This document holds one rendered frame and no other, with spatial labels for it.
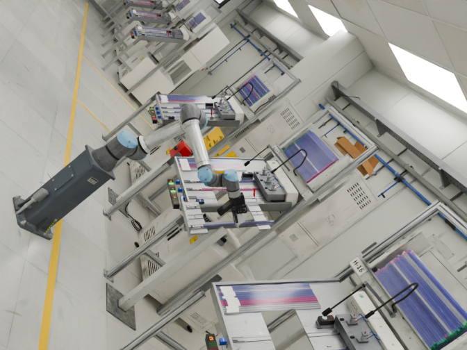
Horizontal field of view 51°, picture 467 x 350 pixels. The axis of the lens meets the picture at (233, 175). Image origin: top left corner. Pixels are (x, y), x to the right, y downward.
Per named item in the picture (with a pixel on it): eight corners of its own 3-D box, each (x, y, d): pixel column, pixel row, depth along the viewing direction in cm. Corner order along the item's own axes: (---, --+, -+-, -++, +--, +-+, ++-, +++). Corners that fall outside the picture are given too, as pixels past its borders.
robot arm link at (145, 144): (116, 142, 286) (196, 100, 275) (128, 148, 300) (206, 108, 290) (121, 160, 283) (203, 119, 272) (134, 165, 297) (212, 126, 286)
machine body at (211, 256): (137, 295, 335) (206, 242, 327) (131, 236, 394) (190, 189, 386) (195, 338, 368) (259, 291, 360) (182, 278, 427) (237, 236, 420)
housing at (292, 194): (283, 210, 332) (288, 192, 326) (263, 176, 374) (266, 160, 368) (295, 210, 335) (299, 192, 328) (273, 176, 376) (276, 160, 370)
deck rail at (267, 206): (187, 212, 312) (188, 204, 309) (187, 211, 314) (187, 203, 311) (290, 210, 331) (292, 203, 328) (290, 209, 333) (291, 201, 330)
